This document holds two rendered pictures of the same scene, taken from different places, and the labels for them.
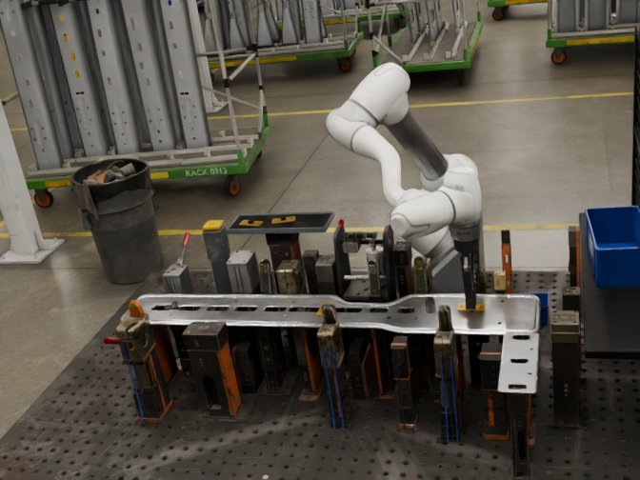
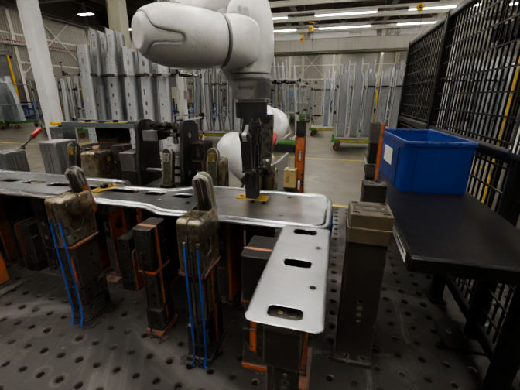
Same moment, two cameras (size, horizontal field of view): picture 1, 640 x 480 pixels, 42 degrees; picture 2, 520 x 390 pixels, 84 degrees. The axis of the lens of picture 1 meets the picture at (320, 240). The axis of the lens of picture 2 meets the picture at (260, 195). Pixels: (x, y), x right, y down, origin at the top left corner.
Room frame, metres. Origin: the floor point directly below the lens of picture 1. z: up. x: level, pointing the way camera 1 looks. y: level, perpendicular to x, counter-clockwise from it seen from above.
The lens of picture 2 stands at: (1.50, -0.40, 1.26)
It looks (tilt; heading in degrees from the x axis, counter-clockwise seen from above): 19 degrees down; 356
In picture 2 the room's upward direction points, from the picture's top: straight up
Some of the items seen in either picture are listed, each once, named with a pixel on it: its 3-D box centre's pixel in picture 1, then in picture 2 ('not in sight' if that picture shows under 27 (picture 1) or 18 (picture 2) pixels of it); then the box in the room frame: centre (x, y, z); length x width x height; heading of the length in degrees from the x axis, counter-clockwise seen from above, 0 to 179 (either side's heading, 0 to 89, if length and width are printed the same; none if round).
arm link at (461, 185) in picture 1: (459, 194); (244, 35); (2.20, -0.41, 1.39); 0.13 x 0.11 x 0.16; 120
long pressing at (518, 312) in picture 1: (318, 311); (97, 189); (2.36, 0.04, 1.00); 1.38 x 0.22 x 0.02; 72
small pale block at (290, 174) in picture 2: (502, 322); (288, 226); (2.31, -0.54, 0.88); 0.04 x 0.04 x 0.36; 72
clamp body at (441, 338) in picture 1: (448, 384); (201, 286); (2.03, -0.31, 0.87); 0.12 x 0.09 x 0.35; 162
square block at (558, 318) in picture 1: (565, 370); (360, 286); (2.00, -0.64, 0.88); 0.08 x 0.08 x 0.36; 72
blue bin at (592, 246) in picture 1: (617, 245); (416, 156); (2.31, -0.92, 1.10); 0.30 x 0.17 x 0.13; 167
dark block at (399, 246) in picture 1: (408, 300); (205, 199); (2.49, -0.26, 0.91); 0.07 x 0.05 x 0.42; 162
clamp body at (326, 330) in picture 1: (335, 374); (82, 258); (2.17, 0.01, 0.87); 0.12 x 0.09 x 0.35; 162
